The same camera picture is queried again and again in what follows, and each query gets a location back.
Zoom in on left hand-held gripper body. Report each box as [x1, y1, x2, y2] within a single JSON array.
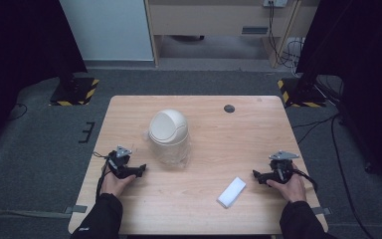
[[106, 144, 140, 180]]

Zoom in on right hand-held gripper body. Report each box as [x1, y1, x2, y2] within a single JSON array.
[[267, 150, 301, 185]]

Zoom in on person's left hand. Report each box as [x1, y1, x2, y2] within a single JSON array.
[[99, 165, 137, 199]]

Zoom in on person's right hand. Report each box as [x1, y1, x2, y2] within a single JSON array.
[[266, 163, 308, 204]]

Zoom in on white swing-lid trash can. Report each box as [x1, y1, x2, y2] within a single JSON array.
[[142, 109, 192, 167]]

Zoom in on grey tape strip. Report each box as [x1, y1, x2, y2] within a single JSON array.
[[63, 204, 89, 215], [311, 206, 332, 216]]

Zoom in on black stand base striped tape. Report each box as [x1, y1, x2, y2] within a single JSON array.
[[48, 77, 100, 108], [277, 77, 328, 109]]

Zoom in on white panel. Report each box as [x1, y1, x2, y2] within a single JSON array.
[[59, 0, 155, 62]]

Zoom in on black curtain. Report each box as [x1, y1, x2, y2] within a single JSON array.
[[0, 0, 89, 157], [295, 0, 382, 197]]

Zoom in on light wooden desk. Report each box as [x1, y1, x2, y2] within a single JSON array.
[[144, 0, 321, 70]]

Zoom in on grey power strip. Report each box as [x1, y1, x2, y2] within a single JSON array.
[[263, 0, 288, 9]]

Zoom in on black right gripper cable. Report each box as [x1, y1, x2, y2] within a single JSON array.
[[291, 168, 319, 192]]

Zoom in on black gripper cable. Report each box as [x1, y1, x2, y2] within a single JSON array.
[[291, 168, 319, 192], [92, 151, 112, 201]]

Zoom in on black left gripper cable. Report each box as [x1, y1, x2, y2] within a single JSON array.
[[92, 151, 112, 201]]

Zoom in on long black floor cable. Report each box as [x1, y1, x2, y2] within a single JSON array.
[[291, 113, 376, 239]]

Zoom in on black hanging cables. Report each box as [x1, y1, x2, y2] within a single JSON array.
[[267, 2, 306, 69]]

